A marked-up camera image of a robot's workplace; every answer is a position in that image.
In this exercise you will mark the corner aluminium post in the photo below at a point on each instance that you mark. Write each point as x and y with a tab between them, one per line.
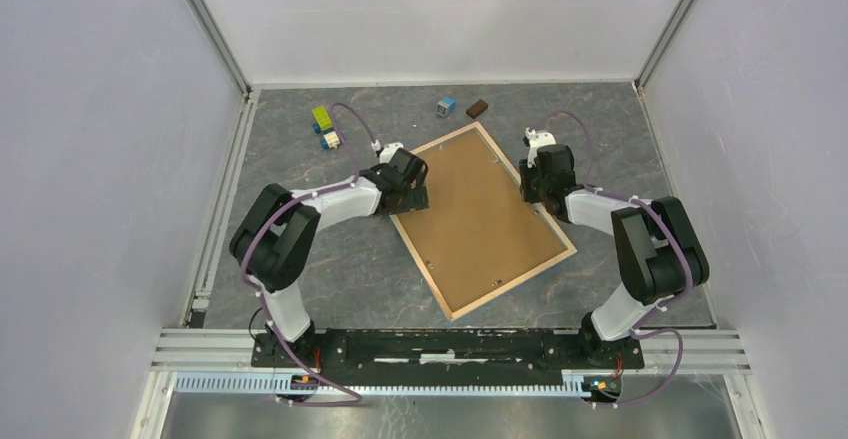
670	30
214	34

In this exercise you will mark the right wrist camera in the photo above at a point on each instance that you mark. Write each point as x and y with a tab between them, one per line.
535	140

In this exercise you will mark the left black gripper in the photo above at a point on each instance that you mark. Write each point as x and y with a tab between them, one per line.
415	199

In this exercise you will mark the green blue toy car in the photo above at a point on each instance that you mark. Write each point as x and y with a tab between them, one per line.
322	122

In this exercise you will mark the aluminium base profile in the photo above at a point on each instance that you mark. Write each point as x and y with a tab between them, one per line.
705	351

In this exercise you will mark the light wooden picture frame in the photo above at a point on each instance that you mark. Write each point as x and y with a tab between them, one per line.
457	310

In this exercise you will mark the slotted cable duct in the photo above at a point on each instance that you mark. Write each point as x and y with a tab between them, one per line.
300	385

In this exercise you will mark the left floor aluminium rail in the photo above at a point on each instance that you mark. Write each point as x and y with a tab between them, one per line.
205	266

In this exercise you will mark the right corner aluminium post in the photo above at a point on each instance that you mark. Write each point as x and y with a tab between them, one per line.
670	30

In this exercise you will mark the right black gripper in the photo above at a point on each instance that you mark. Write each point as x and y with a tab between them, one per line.
524	174

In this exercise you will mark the left corner aluminium post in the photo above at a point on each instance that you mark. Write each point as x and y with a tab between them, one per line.
214	34

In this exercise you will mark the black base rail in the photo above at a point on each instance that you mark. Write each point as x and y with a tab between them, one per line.
461	357

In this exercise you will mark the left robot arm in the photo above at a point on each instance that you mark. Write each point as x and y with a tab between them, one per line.
273	242

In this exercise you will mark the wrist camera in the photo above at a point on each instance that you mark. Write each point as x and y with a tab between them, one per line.
385	152
535	140

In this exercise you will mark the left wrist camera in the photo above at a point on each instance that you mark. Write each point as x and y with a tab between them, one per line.
385	152

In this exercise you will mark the white blue toy car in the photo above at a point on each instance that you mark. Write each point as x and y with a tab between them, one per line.
331	140

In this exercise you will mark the blue white cube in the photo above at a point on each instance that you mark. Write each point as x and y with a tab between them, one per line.
445	106

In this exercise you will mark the small brown block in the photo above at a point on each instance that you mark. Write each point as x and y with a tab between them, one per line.
476	109

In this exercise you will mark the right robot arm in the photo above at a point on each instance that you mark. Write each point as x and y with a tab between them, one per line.
660	258

